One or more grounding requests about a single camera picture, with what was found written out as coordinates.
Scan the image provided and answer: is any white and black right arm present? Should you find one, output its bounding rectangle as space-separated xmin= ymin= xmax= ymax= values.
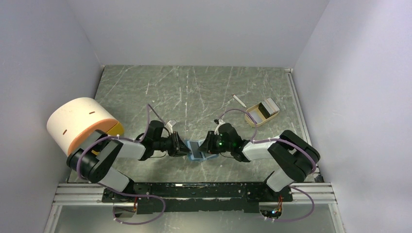
xmin=199 ymin=123 xmax=321 ymax=201

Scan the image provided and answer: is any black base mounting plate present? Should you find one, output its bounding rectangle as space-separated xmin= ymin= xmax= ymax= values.
xmin=102 ymin=182 xmax=293 ymax=214

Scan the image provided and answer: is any blue card holder wallet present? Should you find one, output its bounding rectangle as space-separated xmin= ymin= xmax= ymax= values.
xmin=186 ymin=139 xmax=219 ymax=162

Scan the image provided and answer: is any aluminium rail frame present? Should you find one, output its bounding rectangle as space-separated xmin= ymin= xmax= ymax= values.
xmin=44 ymin=183 xmax=133 ymax=233

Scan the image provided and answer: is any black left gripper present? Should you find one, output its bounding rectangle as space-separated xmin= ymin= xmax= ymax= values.
xmin=154 ymin=131 xmax=193 ymax=157

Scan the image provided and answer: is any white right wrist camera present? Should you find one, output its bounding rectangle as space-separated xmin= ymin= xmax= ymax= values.
xmin=214 ymin=119 xmax=226 ymax=134

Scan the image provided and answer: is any white pen with red cap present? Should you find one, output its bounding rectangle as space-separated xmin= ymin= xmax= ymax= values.
xmin=232 ymin=94 xmax=247 ymax=108

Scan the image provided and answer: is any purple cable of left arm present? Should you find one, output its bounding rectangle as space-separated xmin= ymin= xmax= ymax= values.
xmin=76 ymin=103 xmax=166 ymax=225

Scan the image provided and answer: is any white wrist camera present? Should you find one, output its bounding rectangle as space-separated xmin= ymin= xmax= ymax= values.
xmin=165 ymin=119 xmax=176 ymax=133
xmin=214 ymin=119 xmax=226 ymax=134

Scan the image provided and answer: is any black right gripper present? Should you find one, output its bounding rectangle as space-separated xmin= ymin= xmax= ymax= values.
xmin=198 ymin=131 xmax=233 ymax=154

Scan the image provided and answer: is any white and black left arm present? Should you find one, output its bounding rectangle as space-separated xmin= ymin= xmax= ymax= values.
xmin=66 ymin=120 xmax=191 ymax=202

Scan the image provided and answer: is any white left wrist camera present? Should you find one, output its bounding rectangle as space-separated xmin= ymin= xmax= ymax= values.
xmin=165 ymin=119 xmax=176 ymax=133

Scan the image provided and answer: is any white and orange cylinder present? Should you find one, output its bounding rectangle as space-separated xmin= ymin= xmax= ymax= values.
xmin=46 ymin=97 xmax=125 ymax=156

